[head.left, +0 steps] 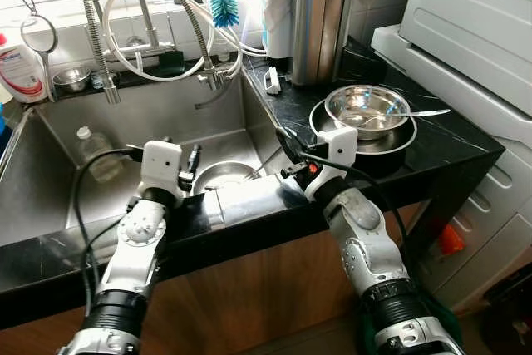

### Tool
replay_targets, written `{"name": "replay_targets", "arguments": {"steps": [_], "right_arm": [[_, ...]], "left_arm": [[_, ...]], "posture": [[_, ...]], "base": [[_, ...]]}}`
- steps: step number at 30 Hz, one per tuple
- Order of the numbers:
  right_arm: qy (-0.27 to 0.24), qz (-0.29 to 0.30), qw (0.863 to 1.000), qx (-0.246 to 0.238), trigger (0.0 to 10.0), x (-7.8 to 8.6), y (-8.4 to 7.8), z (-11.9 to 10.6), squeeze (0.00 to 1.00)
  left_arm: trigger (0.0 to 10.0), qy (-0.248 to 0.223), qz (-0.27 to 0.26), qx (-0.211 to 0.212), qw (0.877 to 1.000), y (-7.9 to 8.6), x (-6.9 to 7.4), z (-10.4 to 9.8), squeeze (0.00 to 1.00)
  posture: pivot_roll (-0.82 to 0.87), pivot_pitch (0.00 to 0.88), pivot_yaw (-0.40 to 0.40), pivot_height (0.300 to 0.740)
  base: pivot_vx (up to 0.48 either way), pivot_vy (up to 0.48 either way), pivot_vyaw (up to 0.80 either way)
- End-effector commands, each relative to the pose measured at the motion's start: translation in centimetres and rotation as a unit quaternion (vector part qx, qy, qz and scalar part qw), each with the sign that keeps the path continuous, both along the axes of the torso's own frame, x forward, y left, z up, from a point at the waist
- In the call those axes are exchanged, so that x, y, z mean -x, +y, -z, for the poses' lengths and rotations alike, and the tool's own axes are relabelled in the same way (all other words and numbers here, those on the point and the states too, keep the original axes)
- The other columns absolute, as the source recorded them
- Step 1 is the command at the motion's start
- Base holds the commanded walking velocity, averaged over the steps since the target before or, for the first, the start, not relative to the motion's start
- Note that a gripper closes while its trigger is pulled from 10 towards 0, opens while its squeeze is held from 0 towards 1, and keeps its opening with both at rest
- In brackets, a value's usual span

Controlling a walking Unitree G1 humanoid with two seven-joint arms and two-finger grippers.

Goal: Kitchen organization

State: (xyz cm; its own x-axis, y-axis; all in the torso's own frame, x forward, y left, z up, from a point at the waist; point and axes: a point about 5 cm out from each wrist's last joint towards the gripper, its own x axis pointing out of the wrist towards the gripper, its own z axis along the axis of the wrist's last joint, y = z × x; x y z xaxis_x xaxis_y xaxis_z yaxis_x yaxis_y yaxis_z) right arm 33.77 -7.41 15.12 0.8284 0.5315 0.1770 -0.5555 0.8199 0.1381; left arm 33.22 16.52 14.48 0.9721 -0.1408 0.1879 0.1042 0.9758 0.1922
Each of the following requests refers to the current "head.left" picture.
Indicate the white red dish soap bottle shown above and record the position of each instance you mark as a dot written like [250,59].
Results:
[21,72]

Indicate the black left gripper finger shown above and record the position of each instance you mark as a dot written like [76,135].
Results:
[162,139]
[194,158]

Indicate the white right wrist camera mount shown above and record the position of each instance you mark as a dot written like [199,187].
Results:
[341,147]

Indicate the brown wooden cabinet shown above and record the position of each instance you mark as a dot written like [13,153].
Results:
[249,288]

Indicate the white washing machine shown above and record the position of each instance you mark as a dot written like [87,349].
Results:
[465,22]

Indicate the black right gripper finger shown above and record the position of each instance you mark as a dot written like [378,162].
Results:
[291,147]

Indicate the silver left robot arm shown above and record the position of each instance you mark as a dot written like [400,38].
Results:
[137,247]

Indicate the deep steel bowl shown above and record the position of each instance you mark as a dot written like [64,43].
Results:
[366,101]

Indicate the clear plastic bottle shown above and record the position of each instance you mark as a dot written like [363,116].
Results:
[100,155]

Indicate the tall steel utensil canister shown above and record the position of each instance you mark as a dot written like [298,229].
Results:
[322,31]

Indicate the orange plastic item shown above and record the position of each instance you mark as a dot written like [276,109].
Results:
[450,239]

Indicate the dark green sponge holder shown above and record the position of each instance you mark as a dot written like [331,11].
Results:
[171,64]

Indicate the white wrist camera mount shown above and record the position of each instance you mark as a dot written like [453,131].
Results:
[341,147]
[160,164]

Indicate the small white scrub brush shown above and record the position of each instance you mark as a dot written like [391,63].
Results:
[272,81]

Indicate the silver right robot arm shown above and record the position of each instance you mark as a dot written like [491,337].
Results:
[366,247]

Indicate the chrome faucet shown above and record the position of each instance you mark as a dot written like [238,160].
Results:
[150,39]

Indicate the steel spoon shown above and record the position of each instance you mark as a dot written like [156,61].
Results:
[416,113]

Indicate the stainless steel sink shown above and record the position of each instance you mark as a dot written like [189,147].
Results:
[50,180]

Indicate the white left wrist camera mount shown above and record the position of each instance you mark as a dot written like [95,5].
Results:
[160,164]

